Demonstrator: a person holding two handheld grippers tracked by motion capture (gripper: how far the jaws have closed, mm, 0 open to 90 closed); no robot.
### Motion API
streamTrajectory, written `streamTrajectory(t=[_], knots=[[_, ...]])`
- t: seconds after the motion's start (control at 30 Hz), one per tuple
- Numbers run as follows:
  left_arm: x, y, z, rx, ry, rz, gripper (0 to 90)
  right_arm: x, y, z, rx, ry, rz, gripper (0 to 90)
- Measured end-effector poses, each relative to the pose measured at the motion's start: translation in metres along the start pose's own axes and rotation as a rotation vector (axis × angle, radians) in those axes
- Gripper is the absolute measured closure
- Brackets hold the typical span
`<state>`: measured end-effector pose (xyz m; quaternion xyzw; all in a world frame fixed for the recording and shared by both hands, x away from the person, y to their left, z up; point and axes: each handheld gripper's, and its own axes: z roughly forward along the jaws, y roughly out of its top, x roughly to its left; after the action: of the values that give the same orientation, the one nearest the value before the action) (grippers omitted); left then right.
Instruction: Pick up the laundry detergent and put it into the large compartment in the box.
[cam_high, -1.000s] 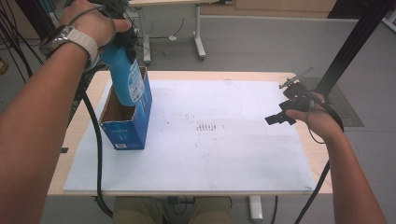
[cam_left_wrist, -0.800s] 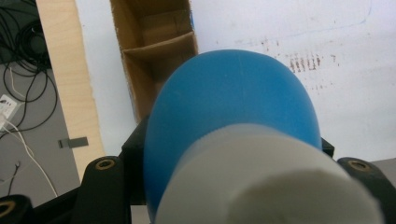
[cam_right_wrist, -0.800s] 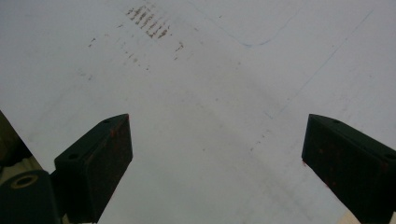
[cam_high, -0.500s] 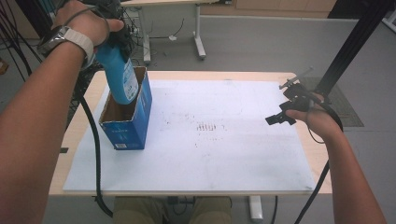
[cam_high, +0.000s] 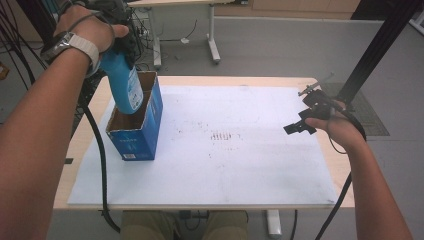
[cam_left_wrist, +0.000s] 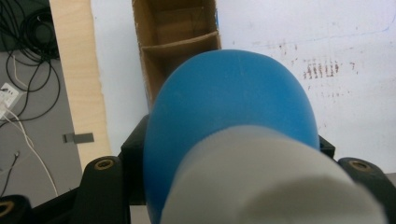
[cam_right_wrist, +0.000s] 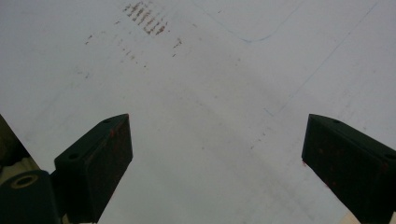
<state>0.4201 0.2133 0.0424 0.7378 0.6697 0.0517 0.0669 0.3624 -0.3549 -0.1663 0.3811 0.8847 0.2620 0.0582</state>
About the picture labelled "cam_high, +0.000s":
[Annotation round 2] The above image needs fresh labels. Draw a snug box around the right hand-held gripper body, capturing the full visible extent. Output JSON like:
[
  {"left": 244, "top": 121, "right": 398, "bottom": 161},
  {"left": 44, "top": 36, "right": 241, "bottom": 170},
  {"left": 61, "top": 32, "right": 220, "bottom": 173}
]
[{"left": 297, "top": 73, "right": 336, "bottom": 121}]

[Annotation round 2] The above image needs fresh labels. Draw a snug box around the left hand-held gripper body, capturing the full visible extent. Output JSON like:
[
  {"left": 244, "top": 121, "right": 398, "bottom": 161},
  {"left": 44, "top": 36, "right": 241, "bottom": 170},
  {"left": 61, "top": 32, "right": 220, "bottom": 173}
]
[{"left": 78, "top": 0, "right": 134, "bottom": 29}]

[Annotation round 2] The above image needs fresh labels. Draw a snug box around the blue bottle with white cap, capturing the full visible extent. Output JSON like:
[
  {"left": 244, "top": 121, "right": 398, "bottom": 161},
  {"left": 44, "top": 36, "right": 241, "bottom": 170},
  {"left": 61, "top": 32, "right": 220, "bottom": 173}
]
[{"left": 99, "top": 49, "right": 145, "bottom": 115}]

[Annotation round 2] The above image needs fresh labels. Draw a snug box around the blue cardboard box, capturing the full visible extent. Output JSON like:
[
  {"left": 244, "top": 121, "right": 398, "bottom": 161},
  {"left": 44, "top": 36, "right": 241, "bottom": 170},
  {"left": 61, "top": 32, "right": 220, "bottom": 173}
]
[{"left": 105, "top": 70, "right": 164, "bottom": 162}]

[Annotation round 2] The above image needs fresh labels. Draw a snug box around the person's left hand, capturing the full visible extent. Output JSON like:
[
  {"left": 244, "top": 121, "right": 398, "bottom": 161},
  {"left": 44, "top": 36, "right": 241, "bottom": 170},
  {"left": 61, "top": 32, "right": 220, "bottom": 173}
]
[{"left": 54, "top": 4, "right": 130, "bottom": 54}]

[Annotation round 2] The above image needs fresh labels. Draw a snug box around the person's right hand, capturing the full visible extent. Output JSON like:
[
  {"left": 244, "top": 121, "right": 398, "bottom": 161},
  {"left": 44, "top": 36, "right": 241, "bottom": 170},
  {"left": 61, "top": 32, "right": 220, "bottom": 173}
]
[{"left": 304, "top": 101, "right": 367, "bottom": 154}]

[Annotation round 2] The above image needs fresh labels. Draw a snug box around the silver wristwatch with white band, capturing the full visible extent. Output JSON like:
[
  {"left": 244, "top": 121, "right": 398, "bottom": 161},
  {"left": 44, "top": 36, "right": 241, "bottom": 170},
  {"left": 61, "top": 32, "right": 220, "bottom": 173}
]
[{"left": 39, "top": 31, "right": 101, "bottom": 78}]

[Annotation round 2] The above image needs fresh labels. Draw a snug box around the light wooden table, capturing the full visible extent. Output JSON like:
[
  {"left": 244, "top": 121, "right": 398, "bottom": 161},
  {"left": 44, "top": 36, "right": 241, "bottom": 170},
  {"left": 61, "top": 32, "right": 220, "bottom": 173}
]
[{"left": 53, "top": 75, "right": 356, "bottom": 211}]

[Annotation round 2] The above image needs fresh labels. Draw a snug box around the dark floor mat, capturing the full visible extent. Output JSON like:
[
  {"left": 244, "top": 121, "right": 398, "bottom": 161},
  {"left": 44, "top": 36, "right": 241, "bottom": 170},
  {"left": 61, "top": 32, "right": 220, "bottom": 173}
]
[{"left": 319, "top": 82, "right": 390, "bottom": 137}]

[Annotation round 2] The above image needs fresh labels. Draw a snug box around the white foam mat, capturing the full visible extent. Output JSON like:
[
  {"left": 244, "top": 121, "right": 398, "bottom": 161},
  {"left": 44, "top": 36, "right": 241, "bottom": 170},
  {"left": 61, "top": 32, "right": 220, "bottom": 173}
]
[{"left": 67, "top": 85, "right": 339, "bottom": 206}]

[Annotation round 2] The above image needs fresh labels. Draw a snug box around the black metal stand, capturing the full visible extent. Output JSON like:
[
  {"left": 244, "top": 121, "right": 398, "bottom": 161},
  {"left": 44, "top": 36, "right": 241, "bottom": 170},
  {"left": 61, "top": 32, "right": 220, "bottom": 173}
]
[
  {"left": 336, "top": 0, "right": 423, "bottom": 104},
  {"left": 16, "top": 0, "right": 98, "bottom": 111}
]

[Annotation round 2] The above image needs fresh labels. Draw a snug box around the white desk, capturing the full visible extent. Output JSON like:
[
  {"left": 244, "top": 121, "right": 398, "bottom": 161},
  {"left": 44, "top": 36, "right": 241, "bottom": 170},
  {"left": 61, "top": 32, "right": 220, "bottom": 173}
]
[{"left": 128, "top": 0, "right": 248, "bottom": 69}]

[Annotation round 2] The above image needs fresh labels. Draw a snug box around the white table leg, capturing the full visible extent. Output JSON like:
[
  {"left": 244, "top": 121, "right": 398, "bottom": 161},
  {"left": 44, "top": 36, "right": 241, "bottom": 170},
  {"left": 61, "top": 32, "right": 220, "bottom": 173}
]
[{"left": 266, "top": 209, "right": 283, "bottom": 239}]

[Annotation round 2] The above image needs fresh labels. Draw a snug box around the wooden cabinet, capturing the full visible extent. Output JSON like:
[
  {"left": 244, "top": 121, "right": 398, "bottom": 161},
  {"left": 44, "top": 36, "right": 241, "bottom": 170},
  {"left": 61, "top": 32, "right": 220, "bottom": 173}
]
[{"left": 213, "top": 0, "right": 361, "bottom": 20}]

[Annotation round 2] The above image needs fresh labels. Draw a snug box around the person's right leg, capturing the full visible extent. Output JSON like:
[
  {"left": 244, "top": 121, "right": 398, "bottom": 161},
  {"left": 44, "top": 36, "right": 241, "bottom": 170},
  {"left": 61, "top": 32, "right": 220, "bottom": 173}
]
[{"left": 203, "top": 210, "right": 249, "bottom": 240}]

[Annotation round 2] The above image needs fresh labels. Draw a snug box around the person's leg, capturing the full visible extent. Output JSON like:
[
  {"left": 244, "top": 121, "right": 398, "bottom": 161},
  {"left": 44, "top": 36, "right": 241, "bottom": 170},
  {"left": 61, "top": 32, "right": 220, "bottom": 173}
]
[
  {"left": 119, "top": 210, "right": 178, "bottom": 240},
  {"left": 203, "top": 210, "right": 249, "bottom": 240}
]

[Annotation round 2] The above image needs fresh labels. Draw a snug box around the person's left leg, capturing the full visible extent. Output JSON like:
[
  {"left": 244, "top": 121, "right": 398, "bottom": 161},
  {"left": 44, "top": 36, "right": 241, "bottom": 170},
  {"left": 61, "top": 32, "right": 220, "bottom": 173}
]
[{"left": 119, "top": 210, "right": 178, "bottom": 240}]

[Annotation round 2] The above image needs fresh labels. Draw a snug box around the right hand-held gripper black cable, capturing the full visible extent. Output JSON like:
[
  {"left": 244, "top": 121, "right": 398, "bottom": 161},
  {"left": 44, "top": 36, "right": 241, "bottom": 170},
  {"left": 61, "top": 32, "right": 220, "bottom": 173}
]
[{"left": 314, "top": 109, "right": 368, "bottom": 240}]

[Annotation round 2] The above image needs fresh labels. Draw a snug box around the hand-held gripper black cable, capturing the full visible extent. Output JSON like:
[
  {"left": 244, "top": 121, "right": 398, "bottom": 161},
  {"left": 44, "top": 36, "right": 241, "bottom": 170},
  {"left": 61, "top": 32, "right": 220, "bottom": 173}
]
[
  {"left": 81, "top": 76, "right": 121, "bottom": 234},
  {"left": 314, "top": 109, "right": 368, "bottom": 240}
]

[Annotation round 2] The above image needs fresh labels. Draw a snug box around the bundle of black floor cables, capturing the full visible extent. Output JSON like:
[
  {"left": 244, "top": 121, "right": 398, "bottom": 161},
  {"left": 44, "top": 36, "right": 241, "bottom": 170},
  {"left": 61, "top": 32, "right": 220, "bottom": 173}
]
[{"left": 0, "top": 0, "right": 158, "bottom": 88}]

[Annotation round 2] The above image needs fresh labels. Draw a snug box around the left hand-held gripper black cable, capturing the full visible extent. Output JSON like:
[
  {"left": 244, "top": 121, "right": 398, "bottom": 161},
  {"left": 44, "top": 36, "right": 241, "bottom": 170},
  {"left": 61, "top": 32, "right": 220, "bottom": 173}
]
[{"left": 81, "top": 76, "right": 121, "bottom": 234}]

